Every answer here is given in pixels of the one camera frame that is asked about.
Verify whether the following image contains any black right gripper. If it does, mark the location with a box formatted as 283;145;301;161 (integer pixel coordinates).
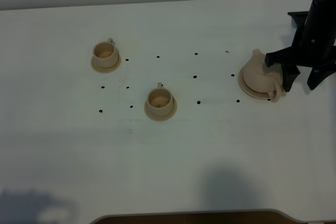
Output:
265;6;336;92

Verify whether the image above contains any beige teapot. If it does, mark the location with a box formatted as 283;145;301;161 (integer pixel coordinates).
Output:
238;49;283;102

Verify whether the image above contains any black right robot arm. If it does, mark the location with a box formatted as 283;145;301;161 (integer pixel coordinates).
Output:
265;0;335;92

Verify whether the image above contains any beige teapot coaster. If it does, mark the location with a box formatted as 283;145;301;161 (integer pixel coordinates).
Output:
238;69;285;102

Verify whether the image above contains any black stand at table edge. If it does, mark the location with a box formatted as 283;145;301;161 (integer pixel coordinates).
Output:
288;11;309;28

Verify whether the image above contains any beige near saucer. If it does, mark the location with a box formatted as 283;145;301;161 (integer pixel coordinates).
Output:
144;99;177;121

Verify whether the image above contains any beige saucer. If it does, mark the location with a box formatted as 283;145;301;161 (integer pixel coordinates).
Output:
91;55;121;73
144;99;177;121

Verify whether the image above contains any beige near teacup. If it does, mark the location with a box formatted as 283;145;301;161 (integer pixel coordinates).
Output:
146;82;174;108

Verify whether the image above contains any beige teacup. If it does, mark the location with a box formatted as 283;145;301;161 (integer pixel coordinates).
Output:
93;38;119;69
146;82;174;108

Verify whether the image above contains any beige far teacup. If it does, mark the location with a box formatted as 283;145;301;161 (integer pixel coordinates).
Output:
93;38;119;69

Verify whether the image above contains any beige far saucer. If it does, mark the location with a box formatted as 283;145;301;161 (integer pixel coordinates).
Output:
91;55;121;73

